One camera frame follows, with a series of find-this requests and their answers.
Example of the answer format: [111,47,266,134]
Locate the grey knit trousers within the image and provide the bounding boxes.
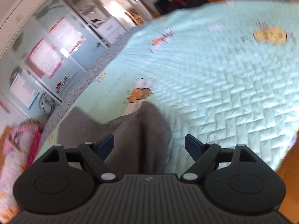
[57,102,172,176]

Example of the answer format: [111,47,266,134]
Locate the floral rolled duvet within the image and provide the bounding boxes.
[1,119,43,223]

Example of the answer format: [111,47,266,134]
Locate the mint green quilted bedspread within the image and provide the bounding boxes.
[40,0,298,174]

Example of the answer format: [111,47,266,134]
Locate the white drawer cabinet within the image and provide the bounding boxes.
[96,17,126,45]

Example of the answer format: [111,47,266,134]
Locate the sliding door wardrobe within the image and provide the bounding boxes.
[0,0,113,119]

